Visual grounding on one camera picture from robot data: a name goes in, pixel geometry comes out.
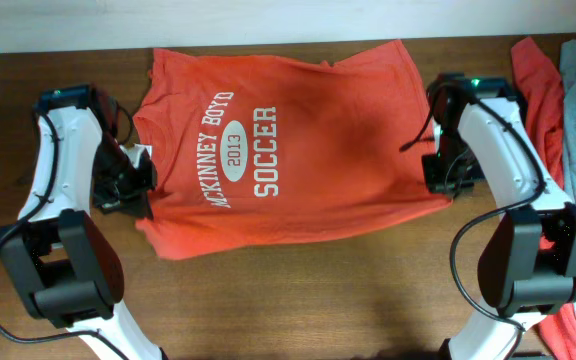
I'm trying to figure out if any red shirt in pile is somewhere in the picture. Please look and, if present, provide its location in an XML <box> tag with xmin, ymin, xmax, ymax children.
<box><xmin>511</xmin><ymin>37</ymin><xmax>564</xmax><ymax>188</ymax></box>

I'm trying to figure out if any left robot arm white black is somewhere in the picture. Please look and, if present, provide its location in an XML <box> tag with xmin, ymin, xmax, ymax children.
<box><xmin>0</xmin><ymin>84</ymin><xmax>166</xmax><ymax>359</ymax></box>

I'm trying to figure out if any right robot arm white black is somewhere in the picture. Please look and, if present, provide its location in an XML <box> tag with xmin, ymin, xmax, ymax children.
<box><xmin>422</xmin><ymin>74</ymin><xmax>576</xmax><ymax>360</ymax></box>

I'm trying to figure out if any orange soccer t-shirt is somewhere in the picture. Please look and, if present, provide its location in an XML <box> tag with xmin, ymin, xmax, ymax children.
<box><xmin>134</xmin><ymin>40</ymin><xmax>449</xmax><ymax>260</ymax></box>

